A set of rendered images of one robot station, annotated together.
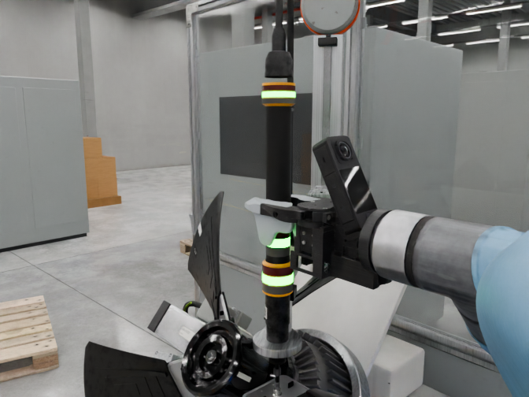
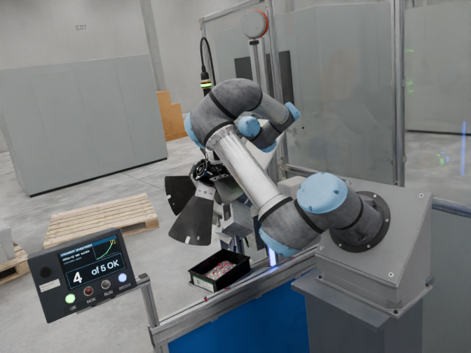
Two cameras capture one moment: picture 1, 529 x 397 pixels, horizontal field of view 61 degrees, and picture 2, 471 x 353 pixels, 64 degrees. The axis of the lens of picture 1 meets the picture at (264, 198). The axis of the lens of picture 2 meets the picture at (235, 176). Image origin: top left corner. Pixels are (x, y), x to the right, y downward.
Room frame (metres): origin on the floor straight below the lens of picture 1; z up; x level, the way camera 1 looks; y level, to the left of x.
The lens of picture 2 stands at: (-1.04, -0.44, 1.69)
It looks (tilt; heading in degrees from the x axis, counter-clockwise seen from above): 17 degrees down; 12
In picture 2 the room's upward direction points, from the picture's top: 8 degrees counter-clockwise
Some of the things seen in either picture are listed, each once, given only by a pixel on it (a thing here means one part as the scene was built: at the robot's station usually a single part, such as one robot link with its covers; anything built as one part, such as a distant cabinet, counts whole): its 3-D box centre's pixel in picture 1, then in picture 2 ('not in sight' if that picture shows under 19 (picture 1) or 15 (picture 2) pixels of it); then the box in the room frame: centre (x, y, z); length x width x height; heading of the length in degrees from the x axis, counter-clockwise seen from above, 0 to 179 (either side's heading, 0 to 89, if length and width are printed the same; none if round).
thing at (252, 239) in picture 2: not in sight; (260, 227); (1.00, -0.12, 0.73); 0.15 x 0.09 x 0.22; 132
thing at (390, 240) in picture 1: (405, 246); not in sight; (0.47, -0.15, 1.45); 0.08 x 0.05 x 0.08; 132
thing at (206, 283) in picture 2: not in sight; (220, 270); (0.35, -0.02, 0.85); 0.22 x 0.17 x 0.07; 148
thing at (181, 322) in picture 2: not in sight; (256, 285); (0.27, -0.19, 0.82); 0.90 x 0.04 x 0.08; 132
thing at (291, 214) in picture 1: (292, 212); not in sight; (0.55, -0.03, 1.47); 0.09 x 0.05 x 0.02; 52
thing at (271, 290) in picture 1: (277, 284); not in sight; (0.60, -0.02, 1.35); 0.04 x 0.04 x 0.01
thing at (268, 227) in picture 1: (265, 223); not in sight; (0.58, 0.00, 1.44); 0.09 x 0.03 x 0.06; 52
